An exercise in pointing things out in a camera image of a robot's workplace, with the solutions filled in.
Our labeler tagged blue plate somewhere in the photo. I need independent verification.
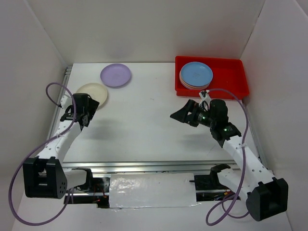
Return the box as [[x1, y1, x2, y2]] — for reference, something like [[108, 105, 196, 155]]
[[180, 62, 213, 87]]

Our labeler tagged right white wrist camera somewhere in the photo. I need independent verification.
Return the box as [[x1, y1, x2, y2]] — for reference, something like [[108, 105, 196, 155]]
[[199, 90, 211, 101]]

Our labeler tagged purple plate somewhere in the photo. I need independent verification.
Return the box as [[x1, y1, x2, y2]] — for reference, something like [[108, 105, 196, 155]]
[[100, 64, 132, 88], [179, 72, 210, 90]]

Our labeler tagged cream plate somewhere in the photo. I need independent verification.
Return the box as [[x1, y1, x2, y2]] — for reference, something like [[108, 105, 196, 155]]
[[76, 83, 108, 110]]

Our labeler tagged red plastic bin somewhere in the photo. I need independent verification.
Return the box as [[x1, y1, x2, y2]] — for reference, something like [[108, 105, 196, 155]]
[[175, 56, 249, 100]]

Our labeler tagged orange plate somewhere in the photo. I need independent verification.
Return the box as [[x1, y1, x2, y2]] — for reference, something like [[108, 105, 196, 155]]
[[180, 78, 209, 90]]

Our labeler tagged aluminium frame rail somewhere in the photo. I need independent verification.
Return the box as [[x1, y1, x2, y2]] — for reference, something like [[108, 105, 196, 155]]
[[48, 66, 268, 174]]

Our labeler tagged white taped panel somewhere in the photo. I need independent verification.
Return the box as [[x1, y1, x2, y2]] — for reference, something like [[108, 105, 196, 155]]
[[109, 173, 197, 209]]

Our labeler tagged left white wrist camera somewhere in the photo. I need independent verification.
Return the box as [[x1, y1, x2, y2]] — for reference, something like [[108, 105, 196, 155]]
[[60, 94, 73, 110]]

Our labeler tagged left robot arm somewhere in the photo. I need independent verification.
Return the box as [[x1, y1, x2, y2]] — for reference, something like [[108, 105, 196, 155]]
[[23, 93, 99, 199]]

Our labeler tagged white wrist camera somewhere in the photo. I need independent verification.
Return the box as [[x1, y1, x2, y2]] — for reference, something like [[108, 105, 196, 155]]
[[199, 90, 211, 101], [60, 94, 73, 110]]

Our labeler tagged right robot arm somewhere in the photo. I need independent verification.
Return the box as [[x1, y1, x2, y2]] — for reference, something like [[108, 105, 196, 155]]
[[170, 99, 288, 221]]

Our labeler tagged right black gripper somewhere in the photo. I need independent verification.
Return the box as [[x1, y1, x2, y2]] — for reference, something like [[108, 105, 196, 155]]
[[170, 99, 216, 128]]

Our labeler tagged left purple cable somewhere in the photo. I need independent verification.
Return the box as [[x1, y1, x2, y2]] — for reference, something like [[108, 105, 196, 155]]
[[8, 82, 80, 227]]

